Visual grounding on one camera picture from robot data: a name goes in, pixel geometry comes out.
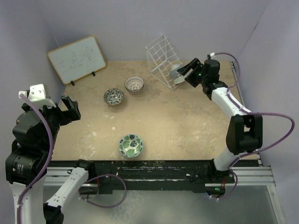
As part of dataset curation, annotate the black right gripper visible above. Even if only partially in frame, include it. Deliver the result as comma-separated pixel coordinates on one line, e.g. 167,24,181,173
177,58,207,88

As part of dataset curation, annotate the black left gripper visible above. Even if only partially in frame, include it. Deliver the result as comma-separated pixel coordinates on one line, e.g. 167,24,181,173
23,94,80,150

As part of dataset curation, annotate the white green patterned bowl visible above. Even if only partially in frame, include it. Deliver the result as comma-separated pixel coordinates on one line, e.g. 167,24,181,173
173,76,185,84

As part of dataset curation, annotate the red rimmed dotted bowl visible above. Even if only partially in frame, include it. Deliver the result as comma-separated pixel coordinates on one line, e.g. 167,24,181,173
170,64,184,79

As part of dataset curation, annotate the white wire dish rack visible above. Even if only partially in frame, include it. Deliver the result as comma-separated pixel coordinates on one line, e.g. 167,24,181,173
145,35,181,90

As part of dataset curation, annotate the green leaf pattern bowl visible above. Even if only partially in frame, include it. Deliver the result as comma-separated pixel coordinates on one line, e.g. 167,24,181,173
118,134,144,158

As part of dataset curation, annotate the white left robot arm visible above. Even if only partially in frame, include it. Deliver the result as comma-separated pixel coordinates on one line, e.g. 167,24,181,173
5,95,96,224

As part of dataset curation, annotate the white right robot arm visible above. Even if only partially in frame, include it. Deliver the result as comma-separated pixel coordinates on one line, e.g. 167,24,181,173
174,58,263,182

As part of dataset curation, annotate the grey leaf pattern bowl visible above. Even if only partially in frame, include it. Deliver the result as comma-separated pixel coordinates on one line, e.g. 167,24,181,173
103,88,124,106

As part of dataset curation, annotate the wood framed whiteboard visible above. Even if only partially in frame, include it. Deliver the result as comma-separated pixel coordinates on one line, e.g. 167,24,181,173
47,35,106,85

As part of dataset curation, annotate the white lattice pattern bowl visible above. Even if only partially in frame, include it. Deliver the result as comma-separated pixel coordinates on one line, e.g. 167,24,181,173
125,76,144,94

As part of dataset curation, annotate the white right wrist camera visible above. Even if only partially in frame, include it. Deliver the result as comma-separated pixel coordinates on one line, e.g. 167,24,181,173
207,52,215,60

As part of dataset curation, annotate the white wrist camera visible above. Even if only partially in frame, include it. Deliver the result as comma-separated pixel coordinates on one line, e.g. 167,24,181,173
207,52,215,60
18,84,56,109

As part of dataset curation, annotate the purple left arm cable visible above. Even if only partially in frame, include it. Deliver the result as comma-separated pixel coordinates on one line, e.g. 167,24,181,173
17,93,54,224

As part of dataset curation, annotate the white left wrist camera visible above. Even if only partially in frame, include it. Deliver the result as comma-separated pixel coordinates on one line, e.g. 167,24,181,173
18,84,56,109

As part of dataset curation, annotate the black aluminium mounting rail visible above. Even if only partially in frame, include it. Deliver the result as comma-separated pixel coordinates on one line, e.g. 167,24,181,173
42,159,277,196

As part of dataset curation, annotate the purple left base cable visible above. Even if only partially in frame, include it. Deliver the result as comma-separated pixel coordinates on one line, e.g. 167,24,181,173
78,174,127,208

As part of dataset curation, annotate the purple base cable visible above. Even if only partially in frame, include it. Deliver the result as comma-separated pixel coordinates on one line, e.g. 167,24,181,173
206,171,238,203
78,174,127,208

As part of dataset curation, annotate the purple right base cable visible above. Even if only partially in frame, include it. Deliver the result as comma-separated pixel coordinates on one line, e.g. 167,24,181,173
206,171,238,203

